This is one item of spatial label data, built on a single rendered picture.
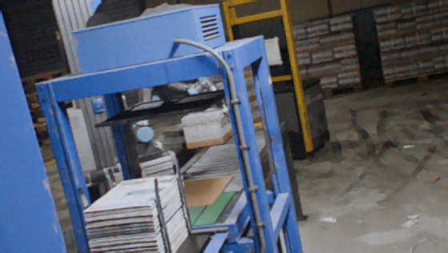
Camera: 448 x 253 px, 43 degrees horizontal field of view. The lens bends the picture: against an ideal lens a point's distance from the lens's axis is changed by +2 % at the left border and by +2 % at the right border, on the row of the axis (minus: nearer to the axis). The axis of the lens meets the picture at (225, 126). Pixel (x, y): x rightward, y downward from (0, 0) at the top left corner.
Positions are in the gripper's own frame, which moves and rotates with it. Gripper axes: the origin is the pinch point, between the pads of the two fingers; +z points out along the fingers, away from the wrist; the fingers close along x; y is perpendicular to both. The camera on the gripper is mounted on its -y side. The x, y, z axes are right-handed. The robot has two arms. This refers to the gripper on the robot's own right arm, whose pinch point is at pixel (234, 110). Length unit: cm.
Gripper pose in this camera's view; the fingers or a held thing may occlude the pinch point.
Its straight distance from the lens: 419.2
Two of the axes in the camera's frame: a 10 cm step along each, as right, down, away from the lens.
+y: -7.3, 6.0, 3.3
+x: -2.4, 2.3, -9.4
